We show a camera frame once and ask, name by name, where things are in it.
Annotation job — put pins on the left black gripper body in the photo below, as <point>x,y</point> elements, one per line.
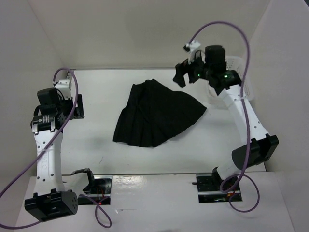
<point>67,106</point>

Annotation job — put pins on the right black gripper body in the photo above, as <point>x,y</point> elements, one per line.
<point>202,68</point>

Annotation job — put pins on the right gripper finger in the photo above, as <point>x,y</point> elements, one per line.
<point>181,69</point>
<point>193,77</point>

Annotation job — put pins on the black pleated skirt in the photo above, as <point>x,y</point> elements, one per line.
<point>155,114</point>

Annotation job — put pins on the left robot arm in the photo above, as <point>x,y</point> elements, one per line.
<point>51,200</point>

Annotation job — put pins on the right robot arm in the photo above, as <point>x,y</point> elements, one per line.
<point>226,84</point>

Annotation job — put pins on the white plastic basket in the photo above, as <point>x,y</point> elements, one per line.
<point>246,79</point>

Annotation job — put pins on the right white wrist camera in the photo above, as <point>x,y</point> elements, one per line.
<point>191,48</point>

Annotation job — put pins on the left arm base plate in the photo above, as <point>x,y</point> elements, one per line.
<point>101,188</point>

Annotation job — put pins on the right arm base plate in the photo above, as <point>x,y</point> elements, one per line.
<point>209,192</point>

